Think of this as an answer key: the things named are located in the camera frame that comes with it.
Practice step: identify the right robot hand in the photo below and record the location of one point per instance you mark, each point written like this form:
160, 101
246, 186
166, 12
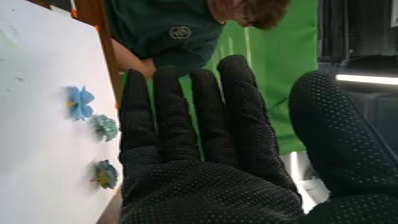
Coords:
206, 186

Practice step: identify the person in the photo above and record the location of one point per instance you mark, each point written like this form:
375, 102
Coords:
166, 30

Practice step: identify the dark teal flower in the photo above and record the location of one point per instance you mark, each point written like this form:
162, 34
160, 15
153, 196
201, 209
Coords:
107, 174

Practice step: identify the grey teal flower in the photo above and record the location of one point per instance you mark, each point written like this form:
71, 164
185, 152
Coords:
107, 127

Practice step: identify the light blue flower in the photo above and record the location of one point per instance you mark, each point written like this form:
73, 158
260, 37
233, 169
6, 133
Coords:
80, 103

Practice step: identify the white sheet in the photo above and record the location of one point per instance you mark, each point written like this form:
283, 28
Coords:
36, 133

